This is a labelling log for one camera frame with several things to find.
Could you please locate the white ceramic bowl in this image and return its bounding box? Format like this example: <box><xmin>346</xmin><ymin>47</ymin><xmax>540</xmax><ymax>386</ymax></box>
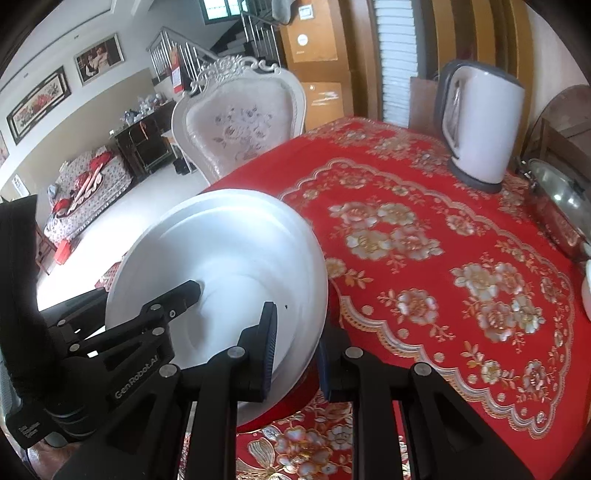
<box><xmin>105</xmin><ymin>189</ymin><xmax>329</xmax><ymax>425</ymax></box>

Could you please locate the red glass scalloped bowl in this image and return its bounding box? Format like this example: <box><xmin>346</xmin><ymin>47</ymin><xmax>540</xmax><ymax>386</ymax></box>
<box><xmin>238</xmin><ymin>363</ymin><xmax>320</xmax><ymax>434</ymax></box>

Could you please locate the cream plastic bowl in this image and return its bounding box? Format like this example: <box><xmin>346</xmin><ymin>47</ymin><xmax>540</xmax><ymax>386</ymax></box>
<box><xmin>581</xmin><ymin>260</ymin><xmax>591</xmax><ymax>321</ymax></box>

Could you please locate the floral sofa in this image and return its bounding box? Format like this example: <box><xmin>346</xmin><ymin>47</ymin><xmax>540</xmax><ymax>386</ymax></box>
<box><xmin>43</xmin><ymin>145</ymin><xmax>133</xmax><ymax>247</ymax></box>

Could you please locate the red floral tablecloth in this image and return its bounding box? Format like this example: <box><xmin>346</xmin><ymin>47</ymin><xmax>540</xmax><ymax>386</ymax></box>
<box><xmin>218</xmin><ymin>119</ymin><xmax>590</xmax><ymax>479</ymax></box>

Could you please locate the dark wooden cabinet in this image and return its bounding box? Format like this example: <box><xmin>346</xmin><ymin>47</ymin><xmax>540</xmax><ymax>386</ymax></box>
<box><xmin>112</xmin><ymin>101</ymin><xmax>176</xmax><ymax>183</ymax></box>

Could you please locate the white ornate chair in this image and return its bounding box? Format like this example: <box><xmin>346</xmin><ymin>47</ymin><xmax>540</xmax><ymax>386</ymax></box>
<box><xmin>171</xmin><ymin>55</ymin><xmax>307</xmax><ymax>184</ymax></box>

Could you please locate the framed floral painting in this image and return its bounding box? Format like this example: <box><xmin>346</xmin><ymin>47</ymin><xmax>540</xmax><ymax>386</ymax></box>
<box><xmin>6</xmin><ymin>66</ymin><xmax>71</xmax><ymax>145</ymax></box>

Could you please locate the framed portrait picture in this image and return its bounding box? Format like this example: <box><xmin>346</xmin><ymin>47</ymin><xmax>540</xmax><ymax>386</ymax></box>
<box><xmin>74</xmin><ymin>33</ymin><xmax>124</xmax><ymax>85</ymax></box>

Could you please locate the metal stair railing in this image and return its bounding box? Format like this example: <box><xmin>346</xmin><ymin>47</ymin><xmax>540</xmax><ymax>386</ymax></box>
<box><xmin>147</xmin><ymin>0</ymin><xmax>283</xmax><ymax>84</ymax></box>

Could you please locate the round wooden table top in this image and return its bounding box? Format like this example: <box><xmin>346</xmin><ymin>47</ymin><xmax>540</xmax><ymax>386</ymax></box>
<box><xmin>523</xmin><ymin>85</ymin><xmax>590</xmax><ymax>177</ymax></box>

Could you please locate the white electric kettle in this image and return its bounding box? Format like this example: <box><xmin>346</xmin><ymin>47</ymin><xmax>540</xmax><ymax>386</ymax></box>
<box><xmin>434</xmin><ymin>59</ymin><xmax>525</xmax><ymax>194</ymax></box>

